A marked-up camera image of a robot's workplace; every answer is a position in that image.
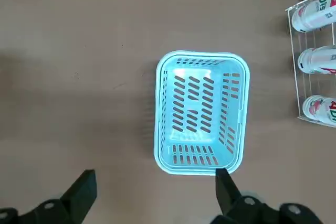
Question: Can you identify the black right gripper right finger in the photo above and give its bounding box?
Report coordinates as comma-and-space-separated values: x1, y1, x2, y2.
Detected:
211, 167, 324, 224

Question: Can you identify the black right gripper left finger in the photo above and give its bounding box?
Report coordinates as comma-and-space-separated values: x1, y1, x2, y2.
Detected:
0, 169, 98, 224

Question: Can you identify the light blue plastic basket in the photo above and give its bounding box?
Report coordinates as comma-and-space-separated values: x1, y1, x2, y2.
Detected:
153, 50, 251, 177

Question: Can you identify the white bottle red green label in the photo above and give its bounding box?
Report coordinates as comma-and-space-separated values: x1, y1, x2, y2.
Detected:
298, 46, 336, 76
291, 0, 336, 33
301, 94, 336, 127

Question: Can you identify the clear bottle shelf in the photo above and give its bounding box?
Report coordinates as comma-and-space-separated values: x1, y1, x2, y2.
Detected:
285, 0, 336, 129

